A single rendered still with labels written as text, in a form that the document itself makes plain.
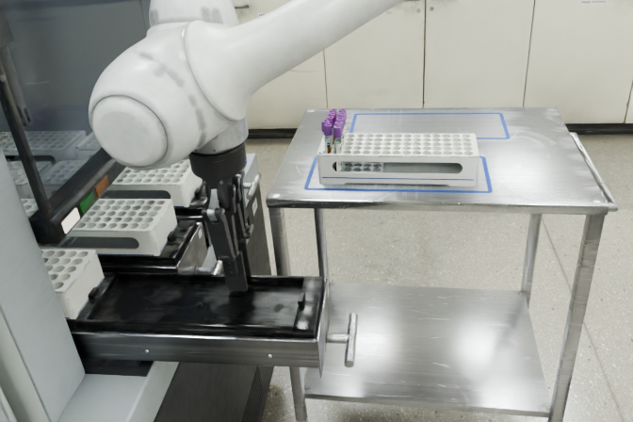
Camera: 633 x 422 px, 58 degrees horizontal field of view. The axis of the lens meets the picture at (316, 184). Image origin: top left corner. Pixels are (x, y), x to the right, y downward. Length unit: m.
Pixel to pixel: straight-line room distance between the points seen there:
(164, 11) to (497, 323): 1.21
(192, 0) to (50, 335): 0.46
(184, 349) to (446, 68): 2.45
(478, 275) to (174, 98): 1.82
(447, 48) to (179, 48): 2.57
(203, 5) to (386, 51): 2.40
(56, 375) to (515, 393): 0.99
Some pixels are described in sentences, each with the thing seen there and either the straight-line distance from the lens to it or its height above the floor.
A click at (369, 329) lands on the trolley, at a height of 0.28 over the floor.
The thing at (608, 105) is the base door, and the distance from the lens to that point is 3.31.
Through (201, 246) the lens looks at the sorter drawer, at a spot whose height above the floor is 0.77.
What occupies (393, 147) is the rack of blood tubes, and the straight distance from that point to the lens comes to 1.10.
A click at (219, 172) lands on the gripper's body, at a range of 0.75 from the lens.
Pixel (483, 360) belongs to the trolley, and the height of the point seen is 0.28.
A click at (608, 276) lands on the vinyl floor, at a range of 2.33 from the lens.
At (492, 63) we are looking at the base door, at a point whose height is 0.42.
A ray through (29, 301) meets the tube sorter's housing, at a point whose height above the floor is 0.92.
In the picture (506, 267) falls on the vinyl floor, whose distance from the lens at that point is 2.27.
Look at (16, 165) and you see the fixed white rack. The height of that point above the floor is 0.87.
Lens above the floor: 1.36
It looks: 29 degrees down
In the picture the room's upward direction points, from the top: 5 degrees counter-clockwise
